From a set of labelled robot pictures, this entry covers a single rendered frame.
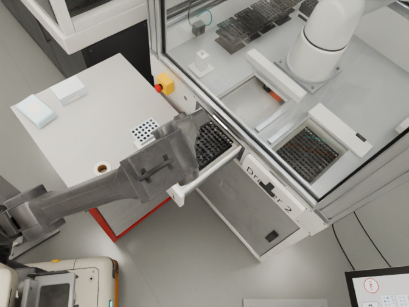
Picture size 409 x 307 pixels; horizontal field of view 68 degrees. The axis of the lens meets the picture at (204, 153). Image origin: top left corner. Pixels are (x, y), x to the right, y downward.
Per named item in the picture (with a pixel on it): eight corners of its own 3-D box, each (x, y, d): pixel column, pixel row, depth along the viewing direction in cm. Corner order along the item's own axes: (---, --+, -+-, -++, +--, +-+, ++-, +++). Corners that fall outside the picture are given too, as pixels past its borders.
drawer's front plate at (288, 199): (292, 220, 117) (303, 211, 107) (240, 167, 126) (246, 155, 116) (295, 217, 118) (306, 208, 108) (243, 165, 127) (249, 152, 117)
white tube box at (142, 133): (140, 148, 132) (140, 144, 129) (129, 136, 135) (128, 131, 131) (163, 133, 137) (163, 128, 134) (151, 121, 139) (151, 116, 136)
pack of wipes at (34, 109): (58, 116, 136) (54, 110, 132) (39, 130, 132) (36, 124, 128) (36, 98, 139) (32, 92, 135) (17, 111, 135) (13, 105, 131)
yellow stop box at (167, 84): (165, 97, 137) (165, 86, 131) (155, 87, 139) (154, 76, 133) (174, 92, 139) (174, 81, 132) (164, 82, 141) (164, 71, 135)
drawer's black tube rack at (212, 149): (190, 180, 119) (191, 173, 113) (162, 149, 124) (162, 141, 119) (230, 149, 127) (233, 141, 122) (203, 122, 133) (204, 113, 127)
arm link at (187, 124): (145, 135, 51) (173, 190, 53) (174, 120, 51) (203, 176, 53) (171, 115, 93) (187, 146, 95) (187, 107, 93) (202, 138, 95)
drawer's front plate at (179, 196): (180, 208, 115) (181, 197, 106) (135, 155, 124) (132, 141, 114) (184, 204, 116) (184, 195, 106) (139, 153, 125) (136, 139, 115)
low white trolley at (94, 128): (115, 248, 184) (83, 209, 117) (62, 176, 203) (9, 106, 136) (188, 192, 206) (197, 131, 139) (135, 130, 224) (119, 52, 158)
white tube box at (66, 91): (62, 106, 139) (59, 99, 134) (53, 94, 141) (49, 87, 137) (87, 94, 143) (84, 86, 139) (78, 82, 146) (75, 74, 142)
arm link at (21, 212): (-10, 218, 66) (3, 238, 67) (17, 206, 62) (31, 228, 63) (25, 198, 74) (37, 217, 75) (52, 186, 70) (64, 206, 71)
